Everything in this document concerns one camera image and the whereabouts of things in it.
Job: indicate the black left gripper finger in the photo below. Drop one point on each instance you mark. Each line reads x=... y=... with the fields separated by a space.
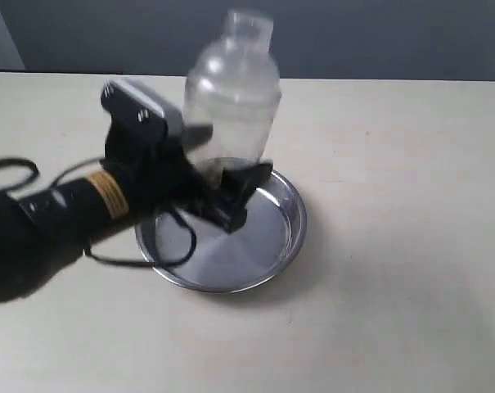
x=237 y=187
x=196 y=135

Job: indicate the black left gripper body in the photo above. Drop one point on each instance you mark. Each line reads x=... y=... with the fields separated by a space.
x=163 y=173

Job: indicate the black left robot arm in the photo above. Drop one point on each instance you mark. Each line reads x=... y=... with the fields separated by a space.
x=45 y=232

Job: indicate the round stainless steel plate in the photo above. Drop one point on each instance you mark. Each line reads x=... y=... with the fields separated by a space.
x=271 y=238

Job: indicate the clear plastic shaker bottle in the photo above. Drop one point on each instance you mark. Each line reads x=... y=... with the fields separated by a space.
x=235 y=87

